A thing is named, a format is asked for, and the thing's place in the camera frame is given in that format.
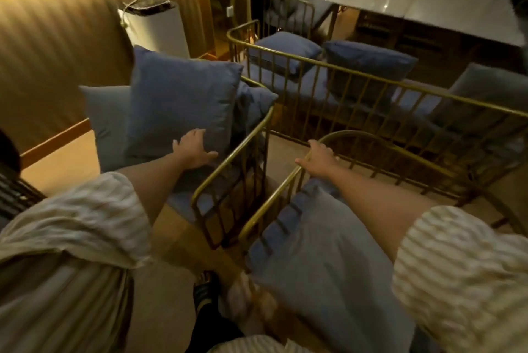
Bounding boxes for person's left hand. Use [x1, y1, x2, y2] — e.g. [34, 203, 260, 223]
[172, 128, 219, 170]

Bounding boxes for person's right hand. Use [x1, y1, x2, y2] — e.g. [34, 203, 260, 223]
[295, 139, 341, 180]

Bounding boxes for gold metal round-back chair frame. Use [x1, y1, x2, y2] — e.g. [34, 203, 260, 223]
[238, 130, 528, 251]

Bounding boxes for large blue square pillow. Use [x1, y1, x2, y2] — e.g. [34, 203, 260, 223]
[124, 45, 245, 168]

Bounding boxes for person's right forearm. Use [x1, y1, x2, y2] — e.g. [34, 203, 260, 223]
[312, 165, 440, 262]

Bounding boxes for person's left forearm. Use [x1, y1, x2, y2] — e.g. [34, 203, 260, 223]
[117, 153, 199, 226]

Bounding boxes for blue chair seat cushion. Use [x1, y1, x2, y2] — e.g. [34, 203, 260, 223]
[166, 165, 252, 223]

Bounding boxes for small dark blue pillow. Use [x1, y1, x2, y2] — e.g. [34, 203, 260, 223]
[232, 81, 279, 141]

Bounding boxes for blue bench seat cushion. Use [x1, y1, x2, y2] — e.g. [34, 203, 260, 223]
[243, 61, 528, 155]

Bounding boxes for grey-blue chair seat cushion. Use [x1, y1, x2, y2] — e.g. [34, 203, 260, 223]
[246, 179, 419, 353]

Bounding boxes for blue bench pillow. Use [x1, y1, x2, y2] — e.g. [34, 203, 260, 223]
[247, 31, 323, 78]
[323, 40, 419, 99]

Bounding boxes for person's black shoe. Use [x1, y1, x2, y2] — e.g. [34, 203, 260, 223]
[193, 270, 222, 313]

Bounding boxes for gold metal dining chair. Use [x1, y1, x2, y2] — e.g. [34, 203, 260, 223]
[262, 0, 340, 42]

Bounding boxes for person's black trousers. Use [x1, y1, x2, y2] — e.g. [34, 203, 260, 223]
[185, 307, 249, 353]

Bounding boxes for striped beige shirt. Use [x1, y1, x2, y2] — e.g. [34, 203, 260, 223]
[0, 171, 528, 353]

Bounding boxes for grey-blue bench pillow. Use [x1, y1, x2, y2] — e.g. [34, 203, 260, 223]
[428, 62, 528, 139]

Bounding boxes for gold metal armchair frame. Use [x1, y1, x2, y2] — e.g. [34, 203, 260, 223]
[191, 75, 276, 251]

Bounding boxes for long gold metal bench frame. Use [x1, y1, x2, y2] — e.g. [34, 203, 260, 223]
[226, 20, 528, 203]

